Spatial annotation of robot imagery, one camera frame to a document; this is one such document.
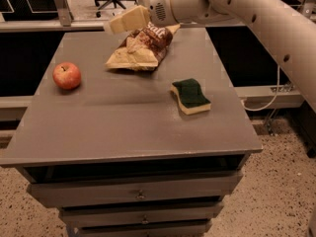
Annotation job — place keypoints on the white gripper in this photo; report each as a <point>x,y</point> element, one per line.
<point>158,4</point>

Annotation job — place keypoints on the red apple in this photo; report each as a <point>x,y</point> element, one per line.
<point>66,75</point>

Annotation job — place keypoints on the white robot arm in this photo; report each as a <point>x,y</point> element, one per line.
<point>288,36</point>

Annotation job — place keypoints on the green yellow sponge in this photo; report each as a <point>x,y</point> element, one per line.
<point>190,97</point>

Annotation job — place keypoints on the brown chip bag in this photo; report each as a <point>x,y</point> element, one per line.
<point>143,49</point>

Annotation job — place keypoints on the black office chair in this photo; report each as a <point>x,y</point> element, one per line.
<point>101,4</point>

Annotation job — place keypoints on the grey drawer cabinet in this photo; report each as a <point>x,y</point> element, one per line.
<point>123,124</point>

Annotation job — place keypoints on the top grey drawer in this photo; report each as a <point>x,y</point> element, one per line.
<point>135,189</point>

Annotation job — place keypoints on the grey drawer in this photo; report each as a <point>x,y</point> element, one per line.
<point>150,213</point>
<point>160,229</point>
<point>135,189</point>

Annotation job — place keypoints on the middle grey drawer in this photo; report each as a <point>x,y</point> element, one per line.
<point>150,213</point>

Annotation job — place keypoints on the bottom grey drawer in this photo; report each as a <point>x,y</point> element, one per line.
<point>160,229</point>

